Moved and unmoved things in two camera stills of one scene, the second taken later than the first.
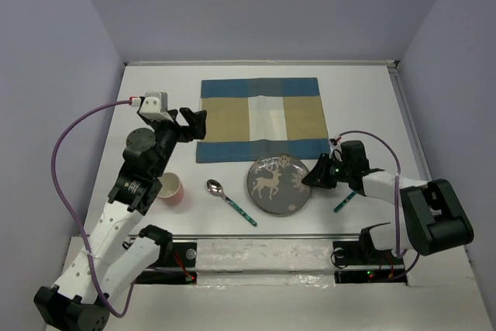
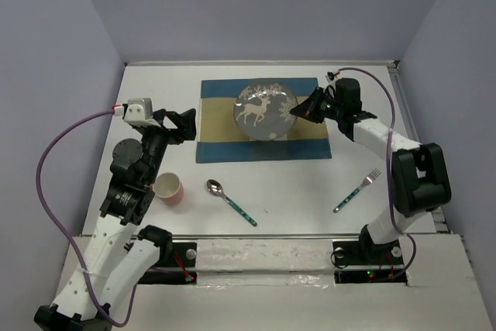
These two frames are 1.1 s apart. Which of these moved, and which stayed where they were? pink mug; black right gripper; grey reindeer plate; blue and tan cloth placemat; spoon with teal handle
Moved: grey reindeer plate; black right gripper
Stayed: pink mug; spoon with teal handle; blue and tan cloth placemat
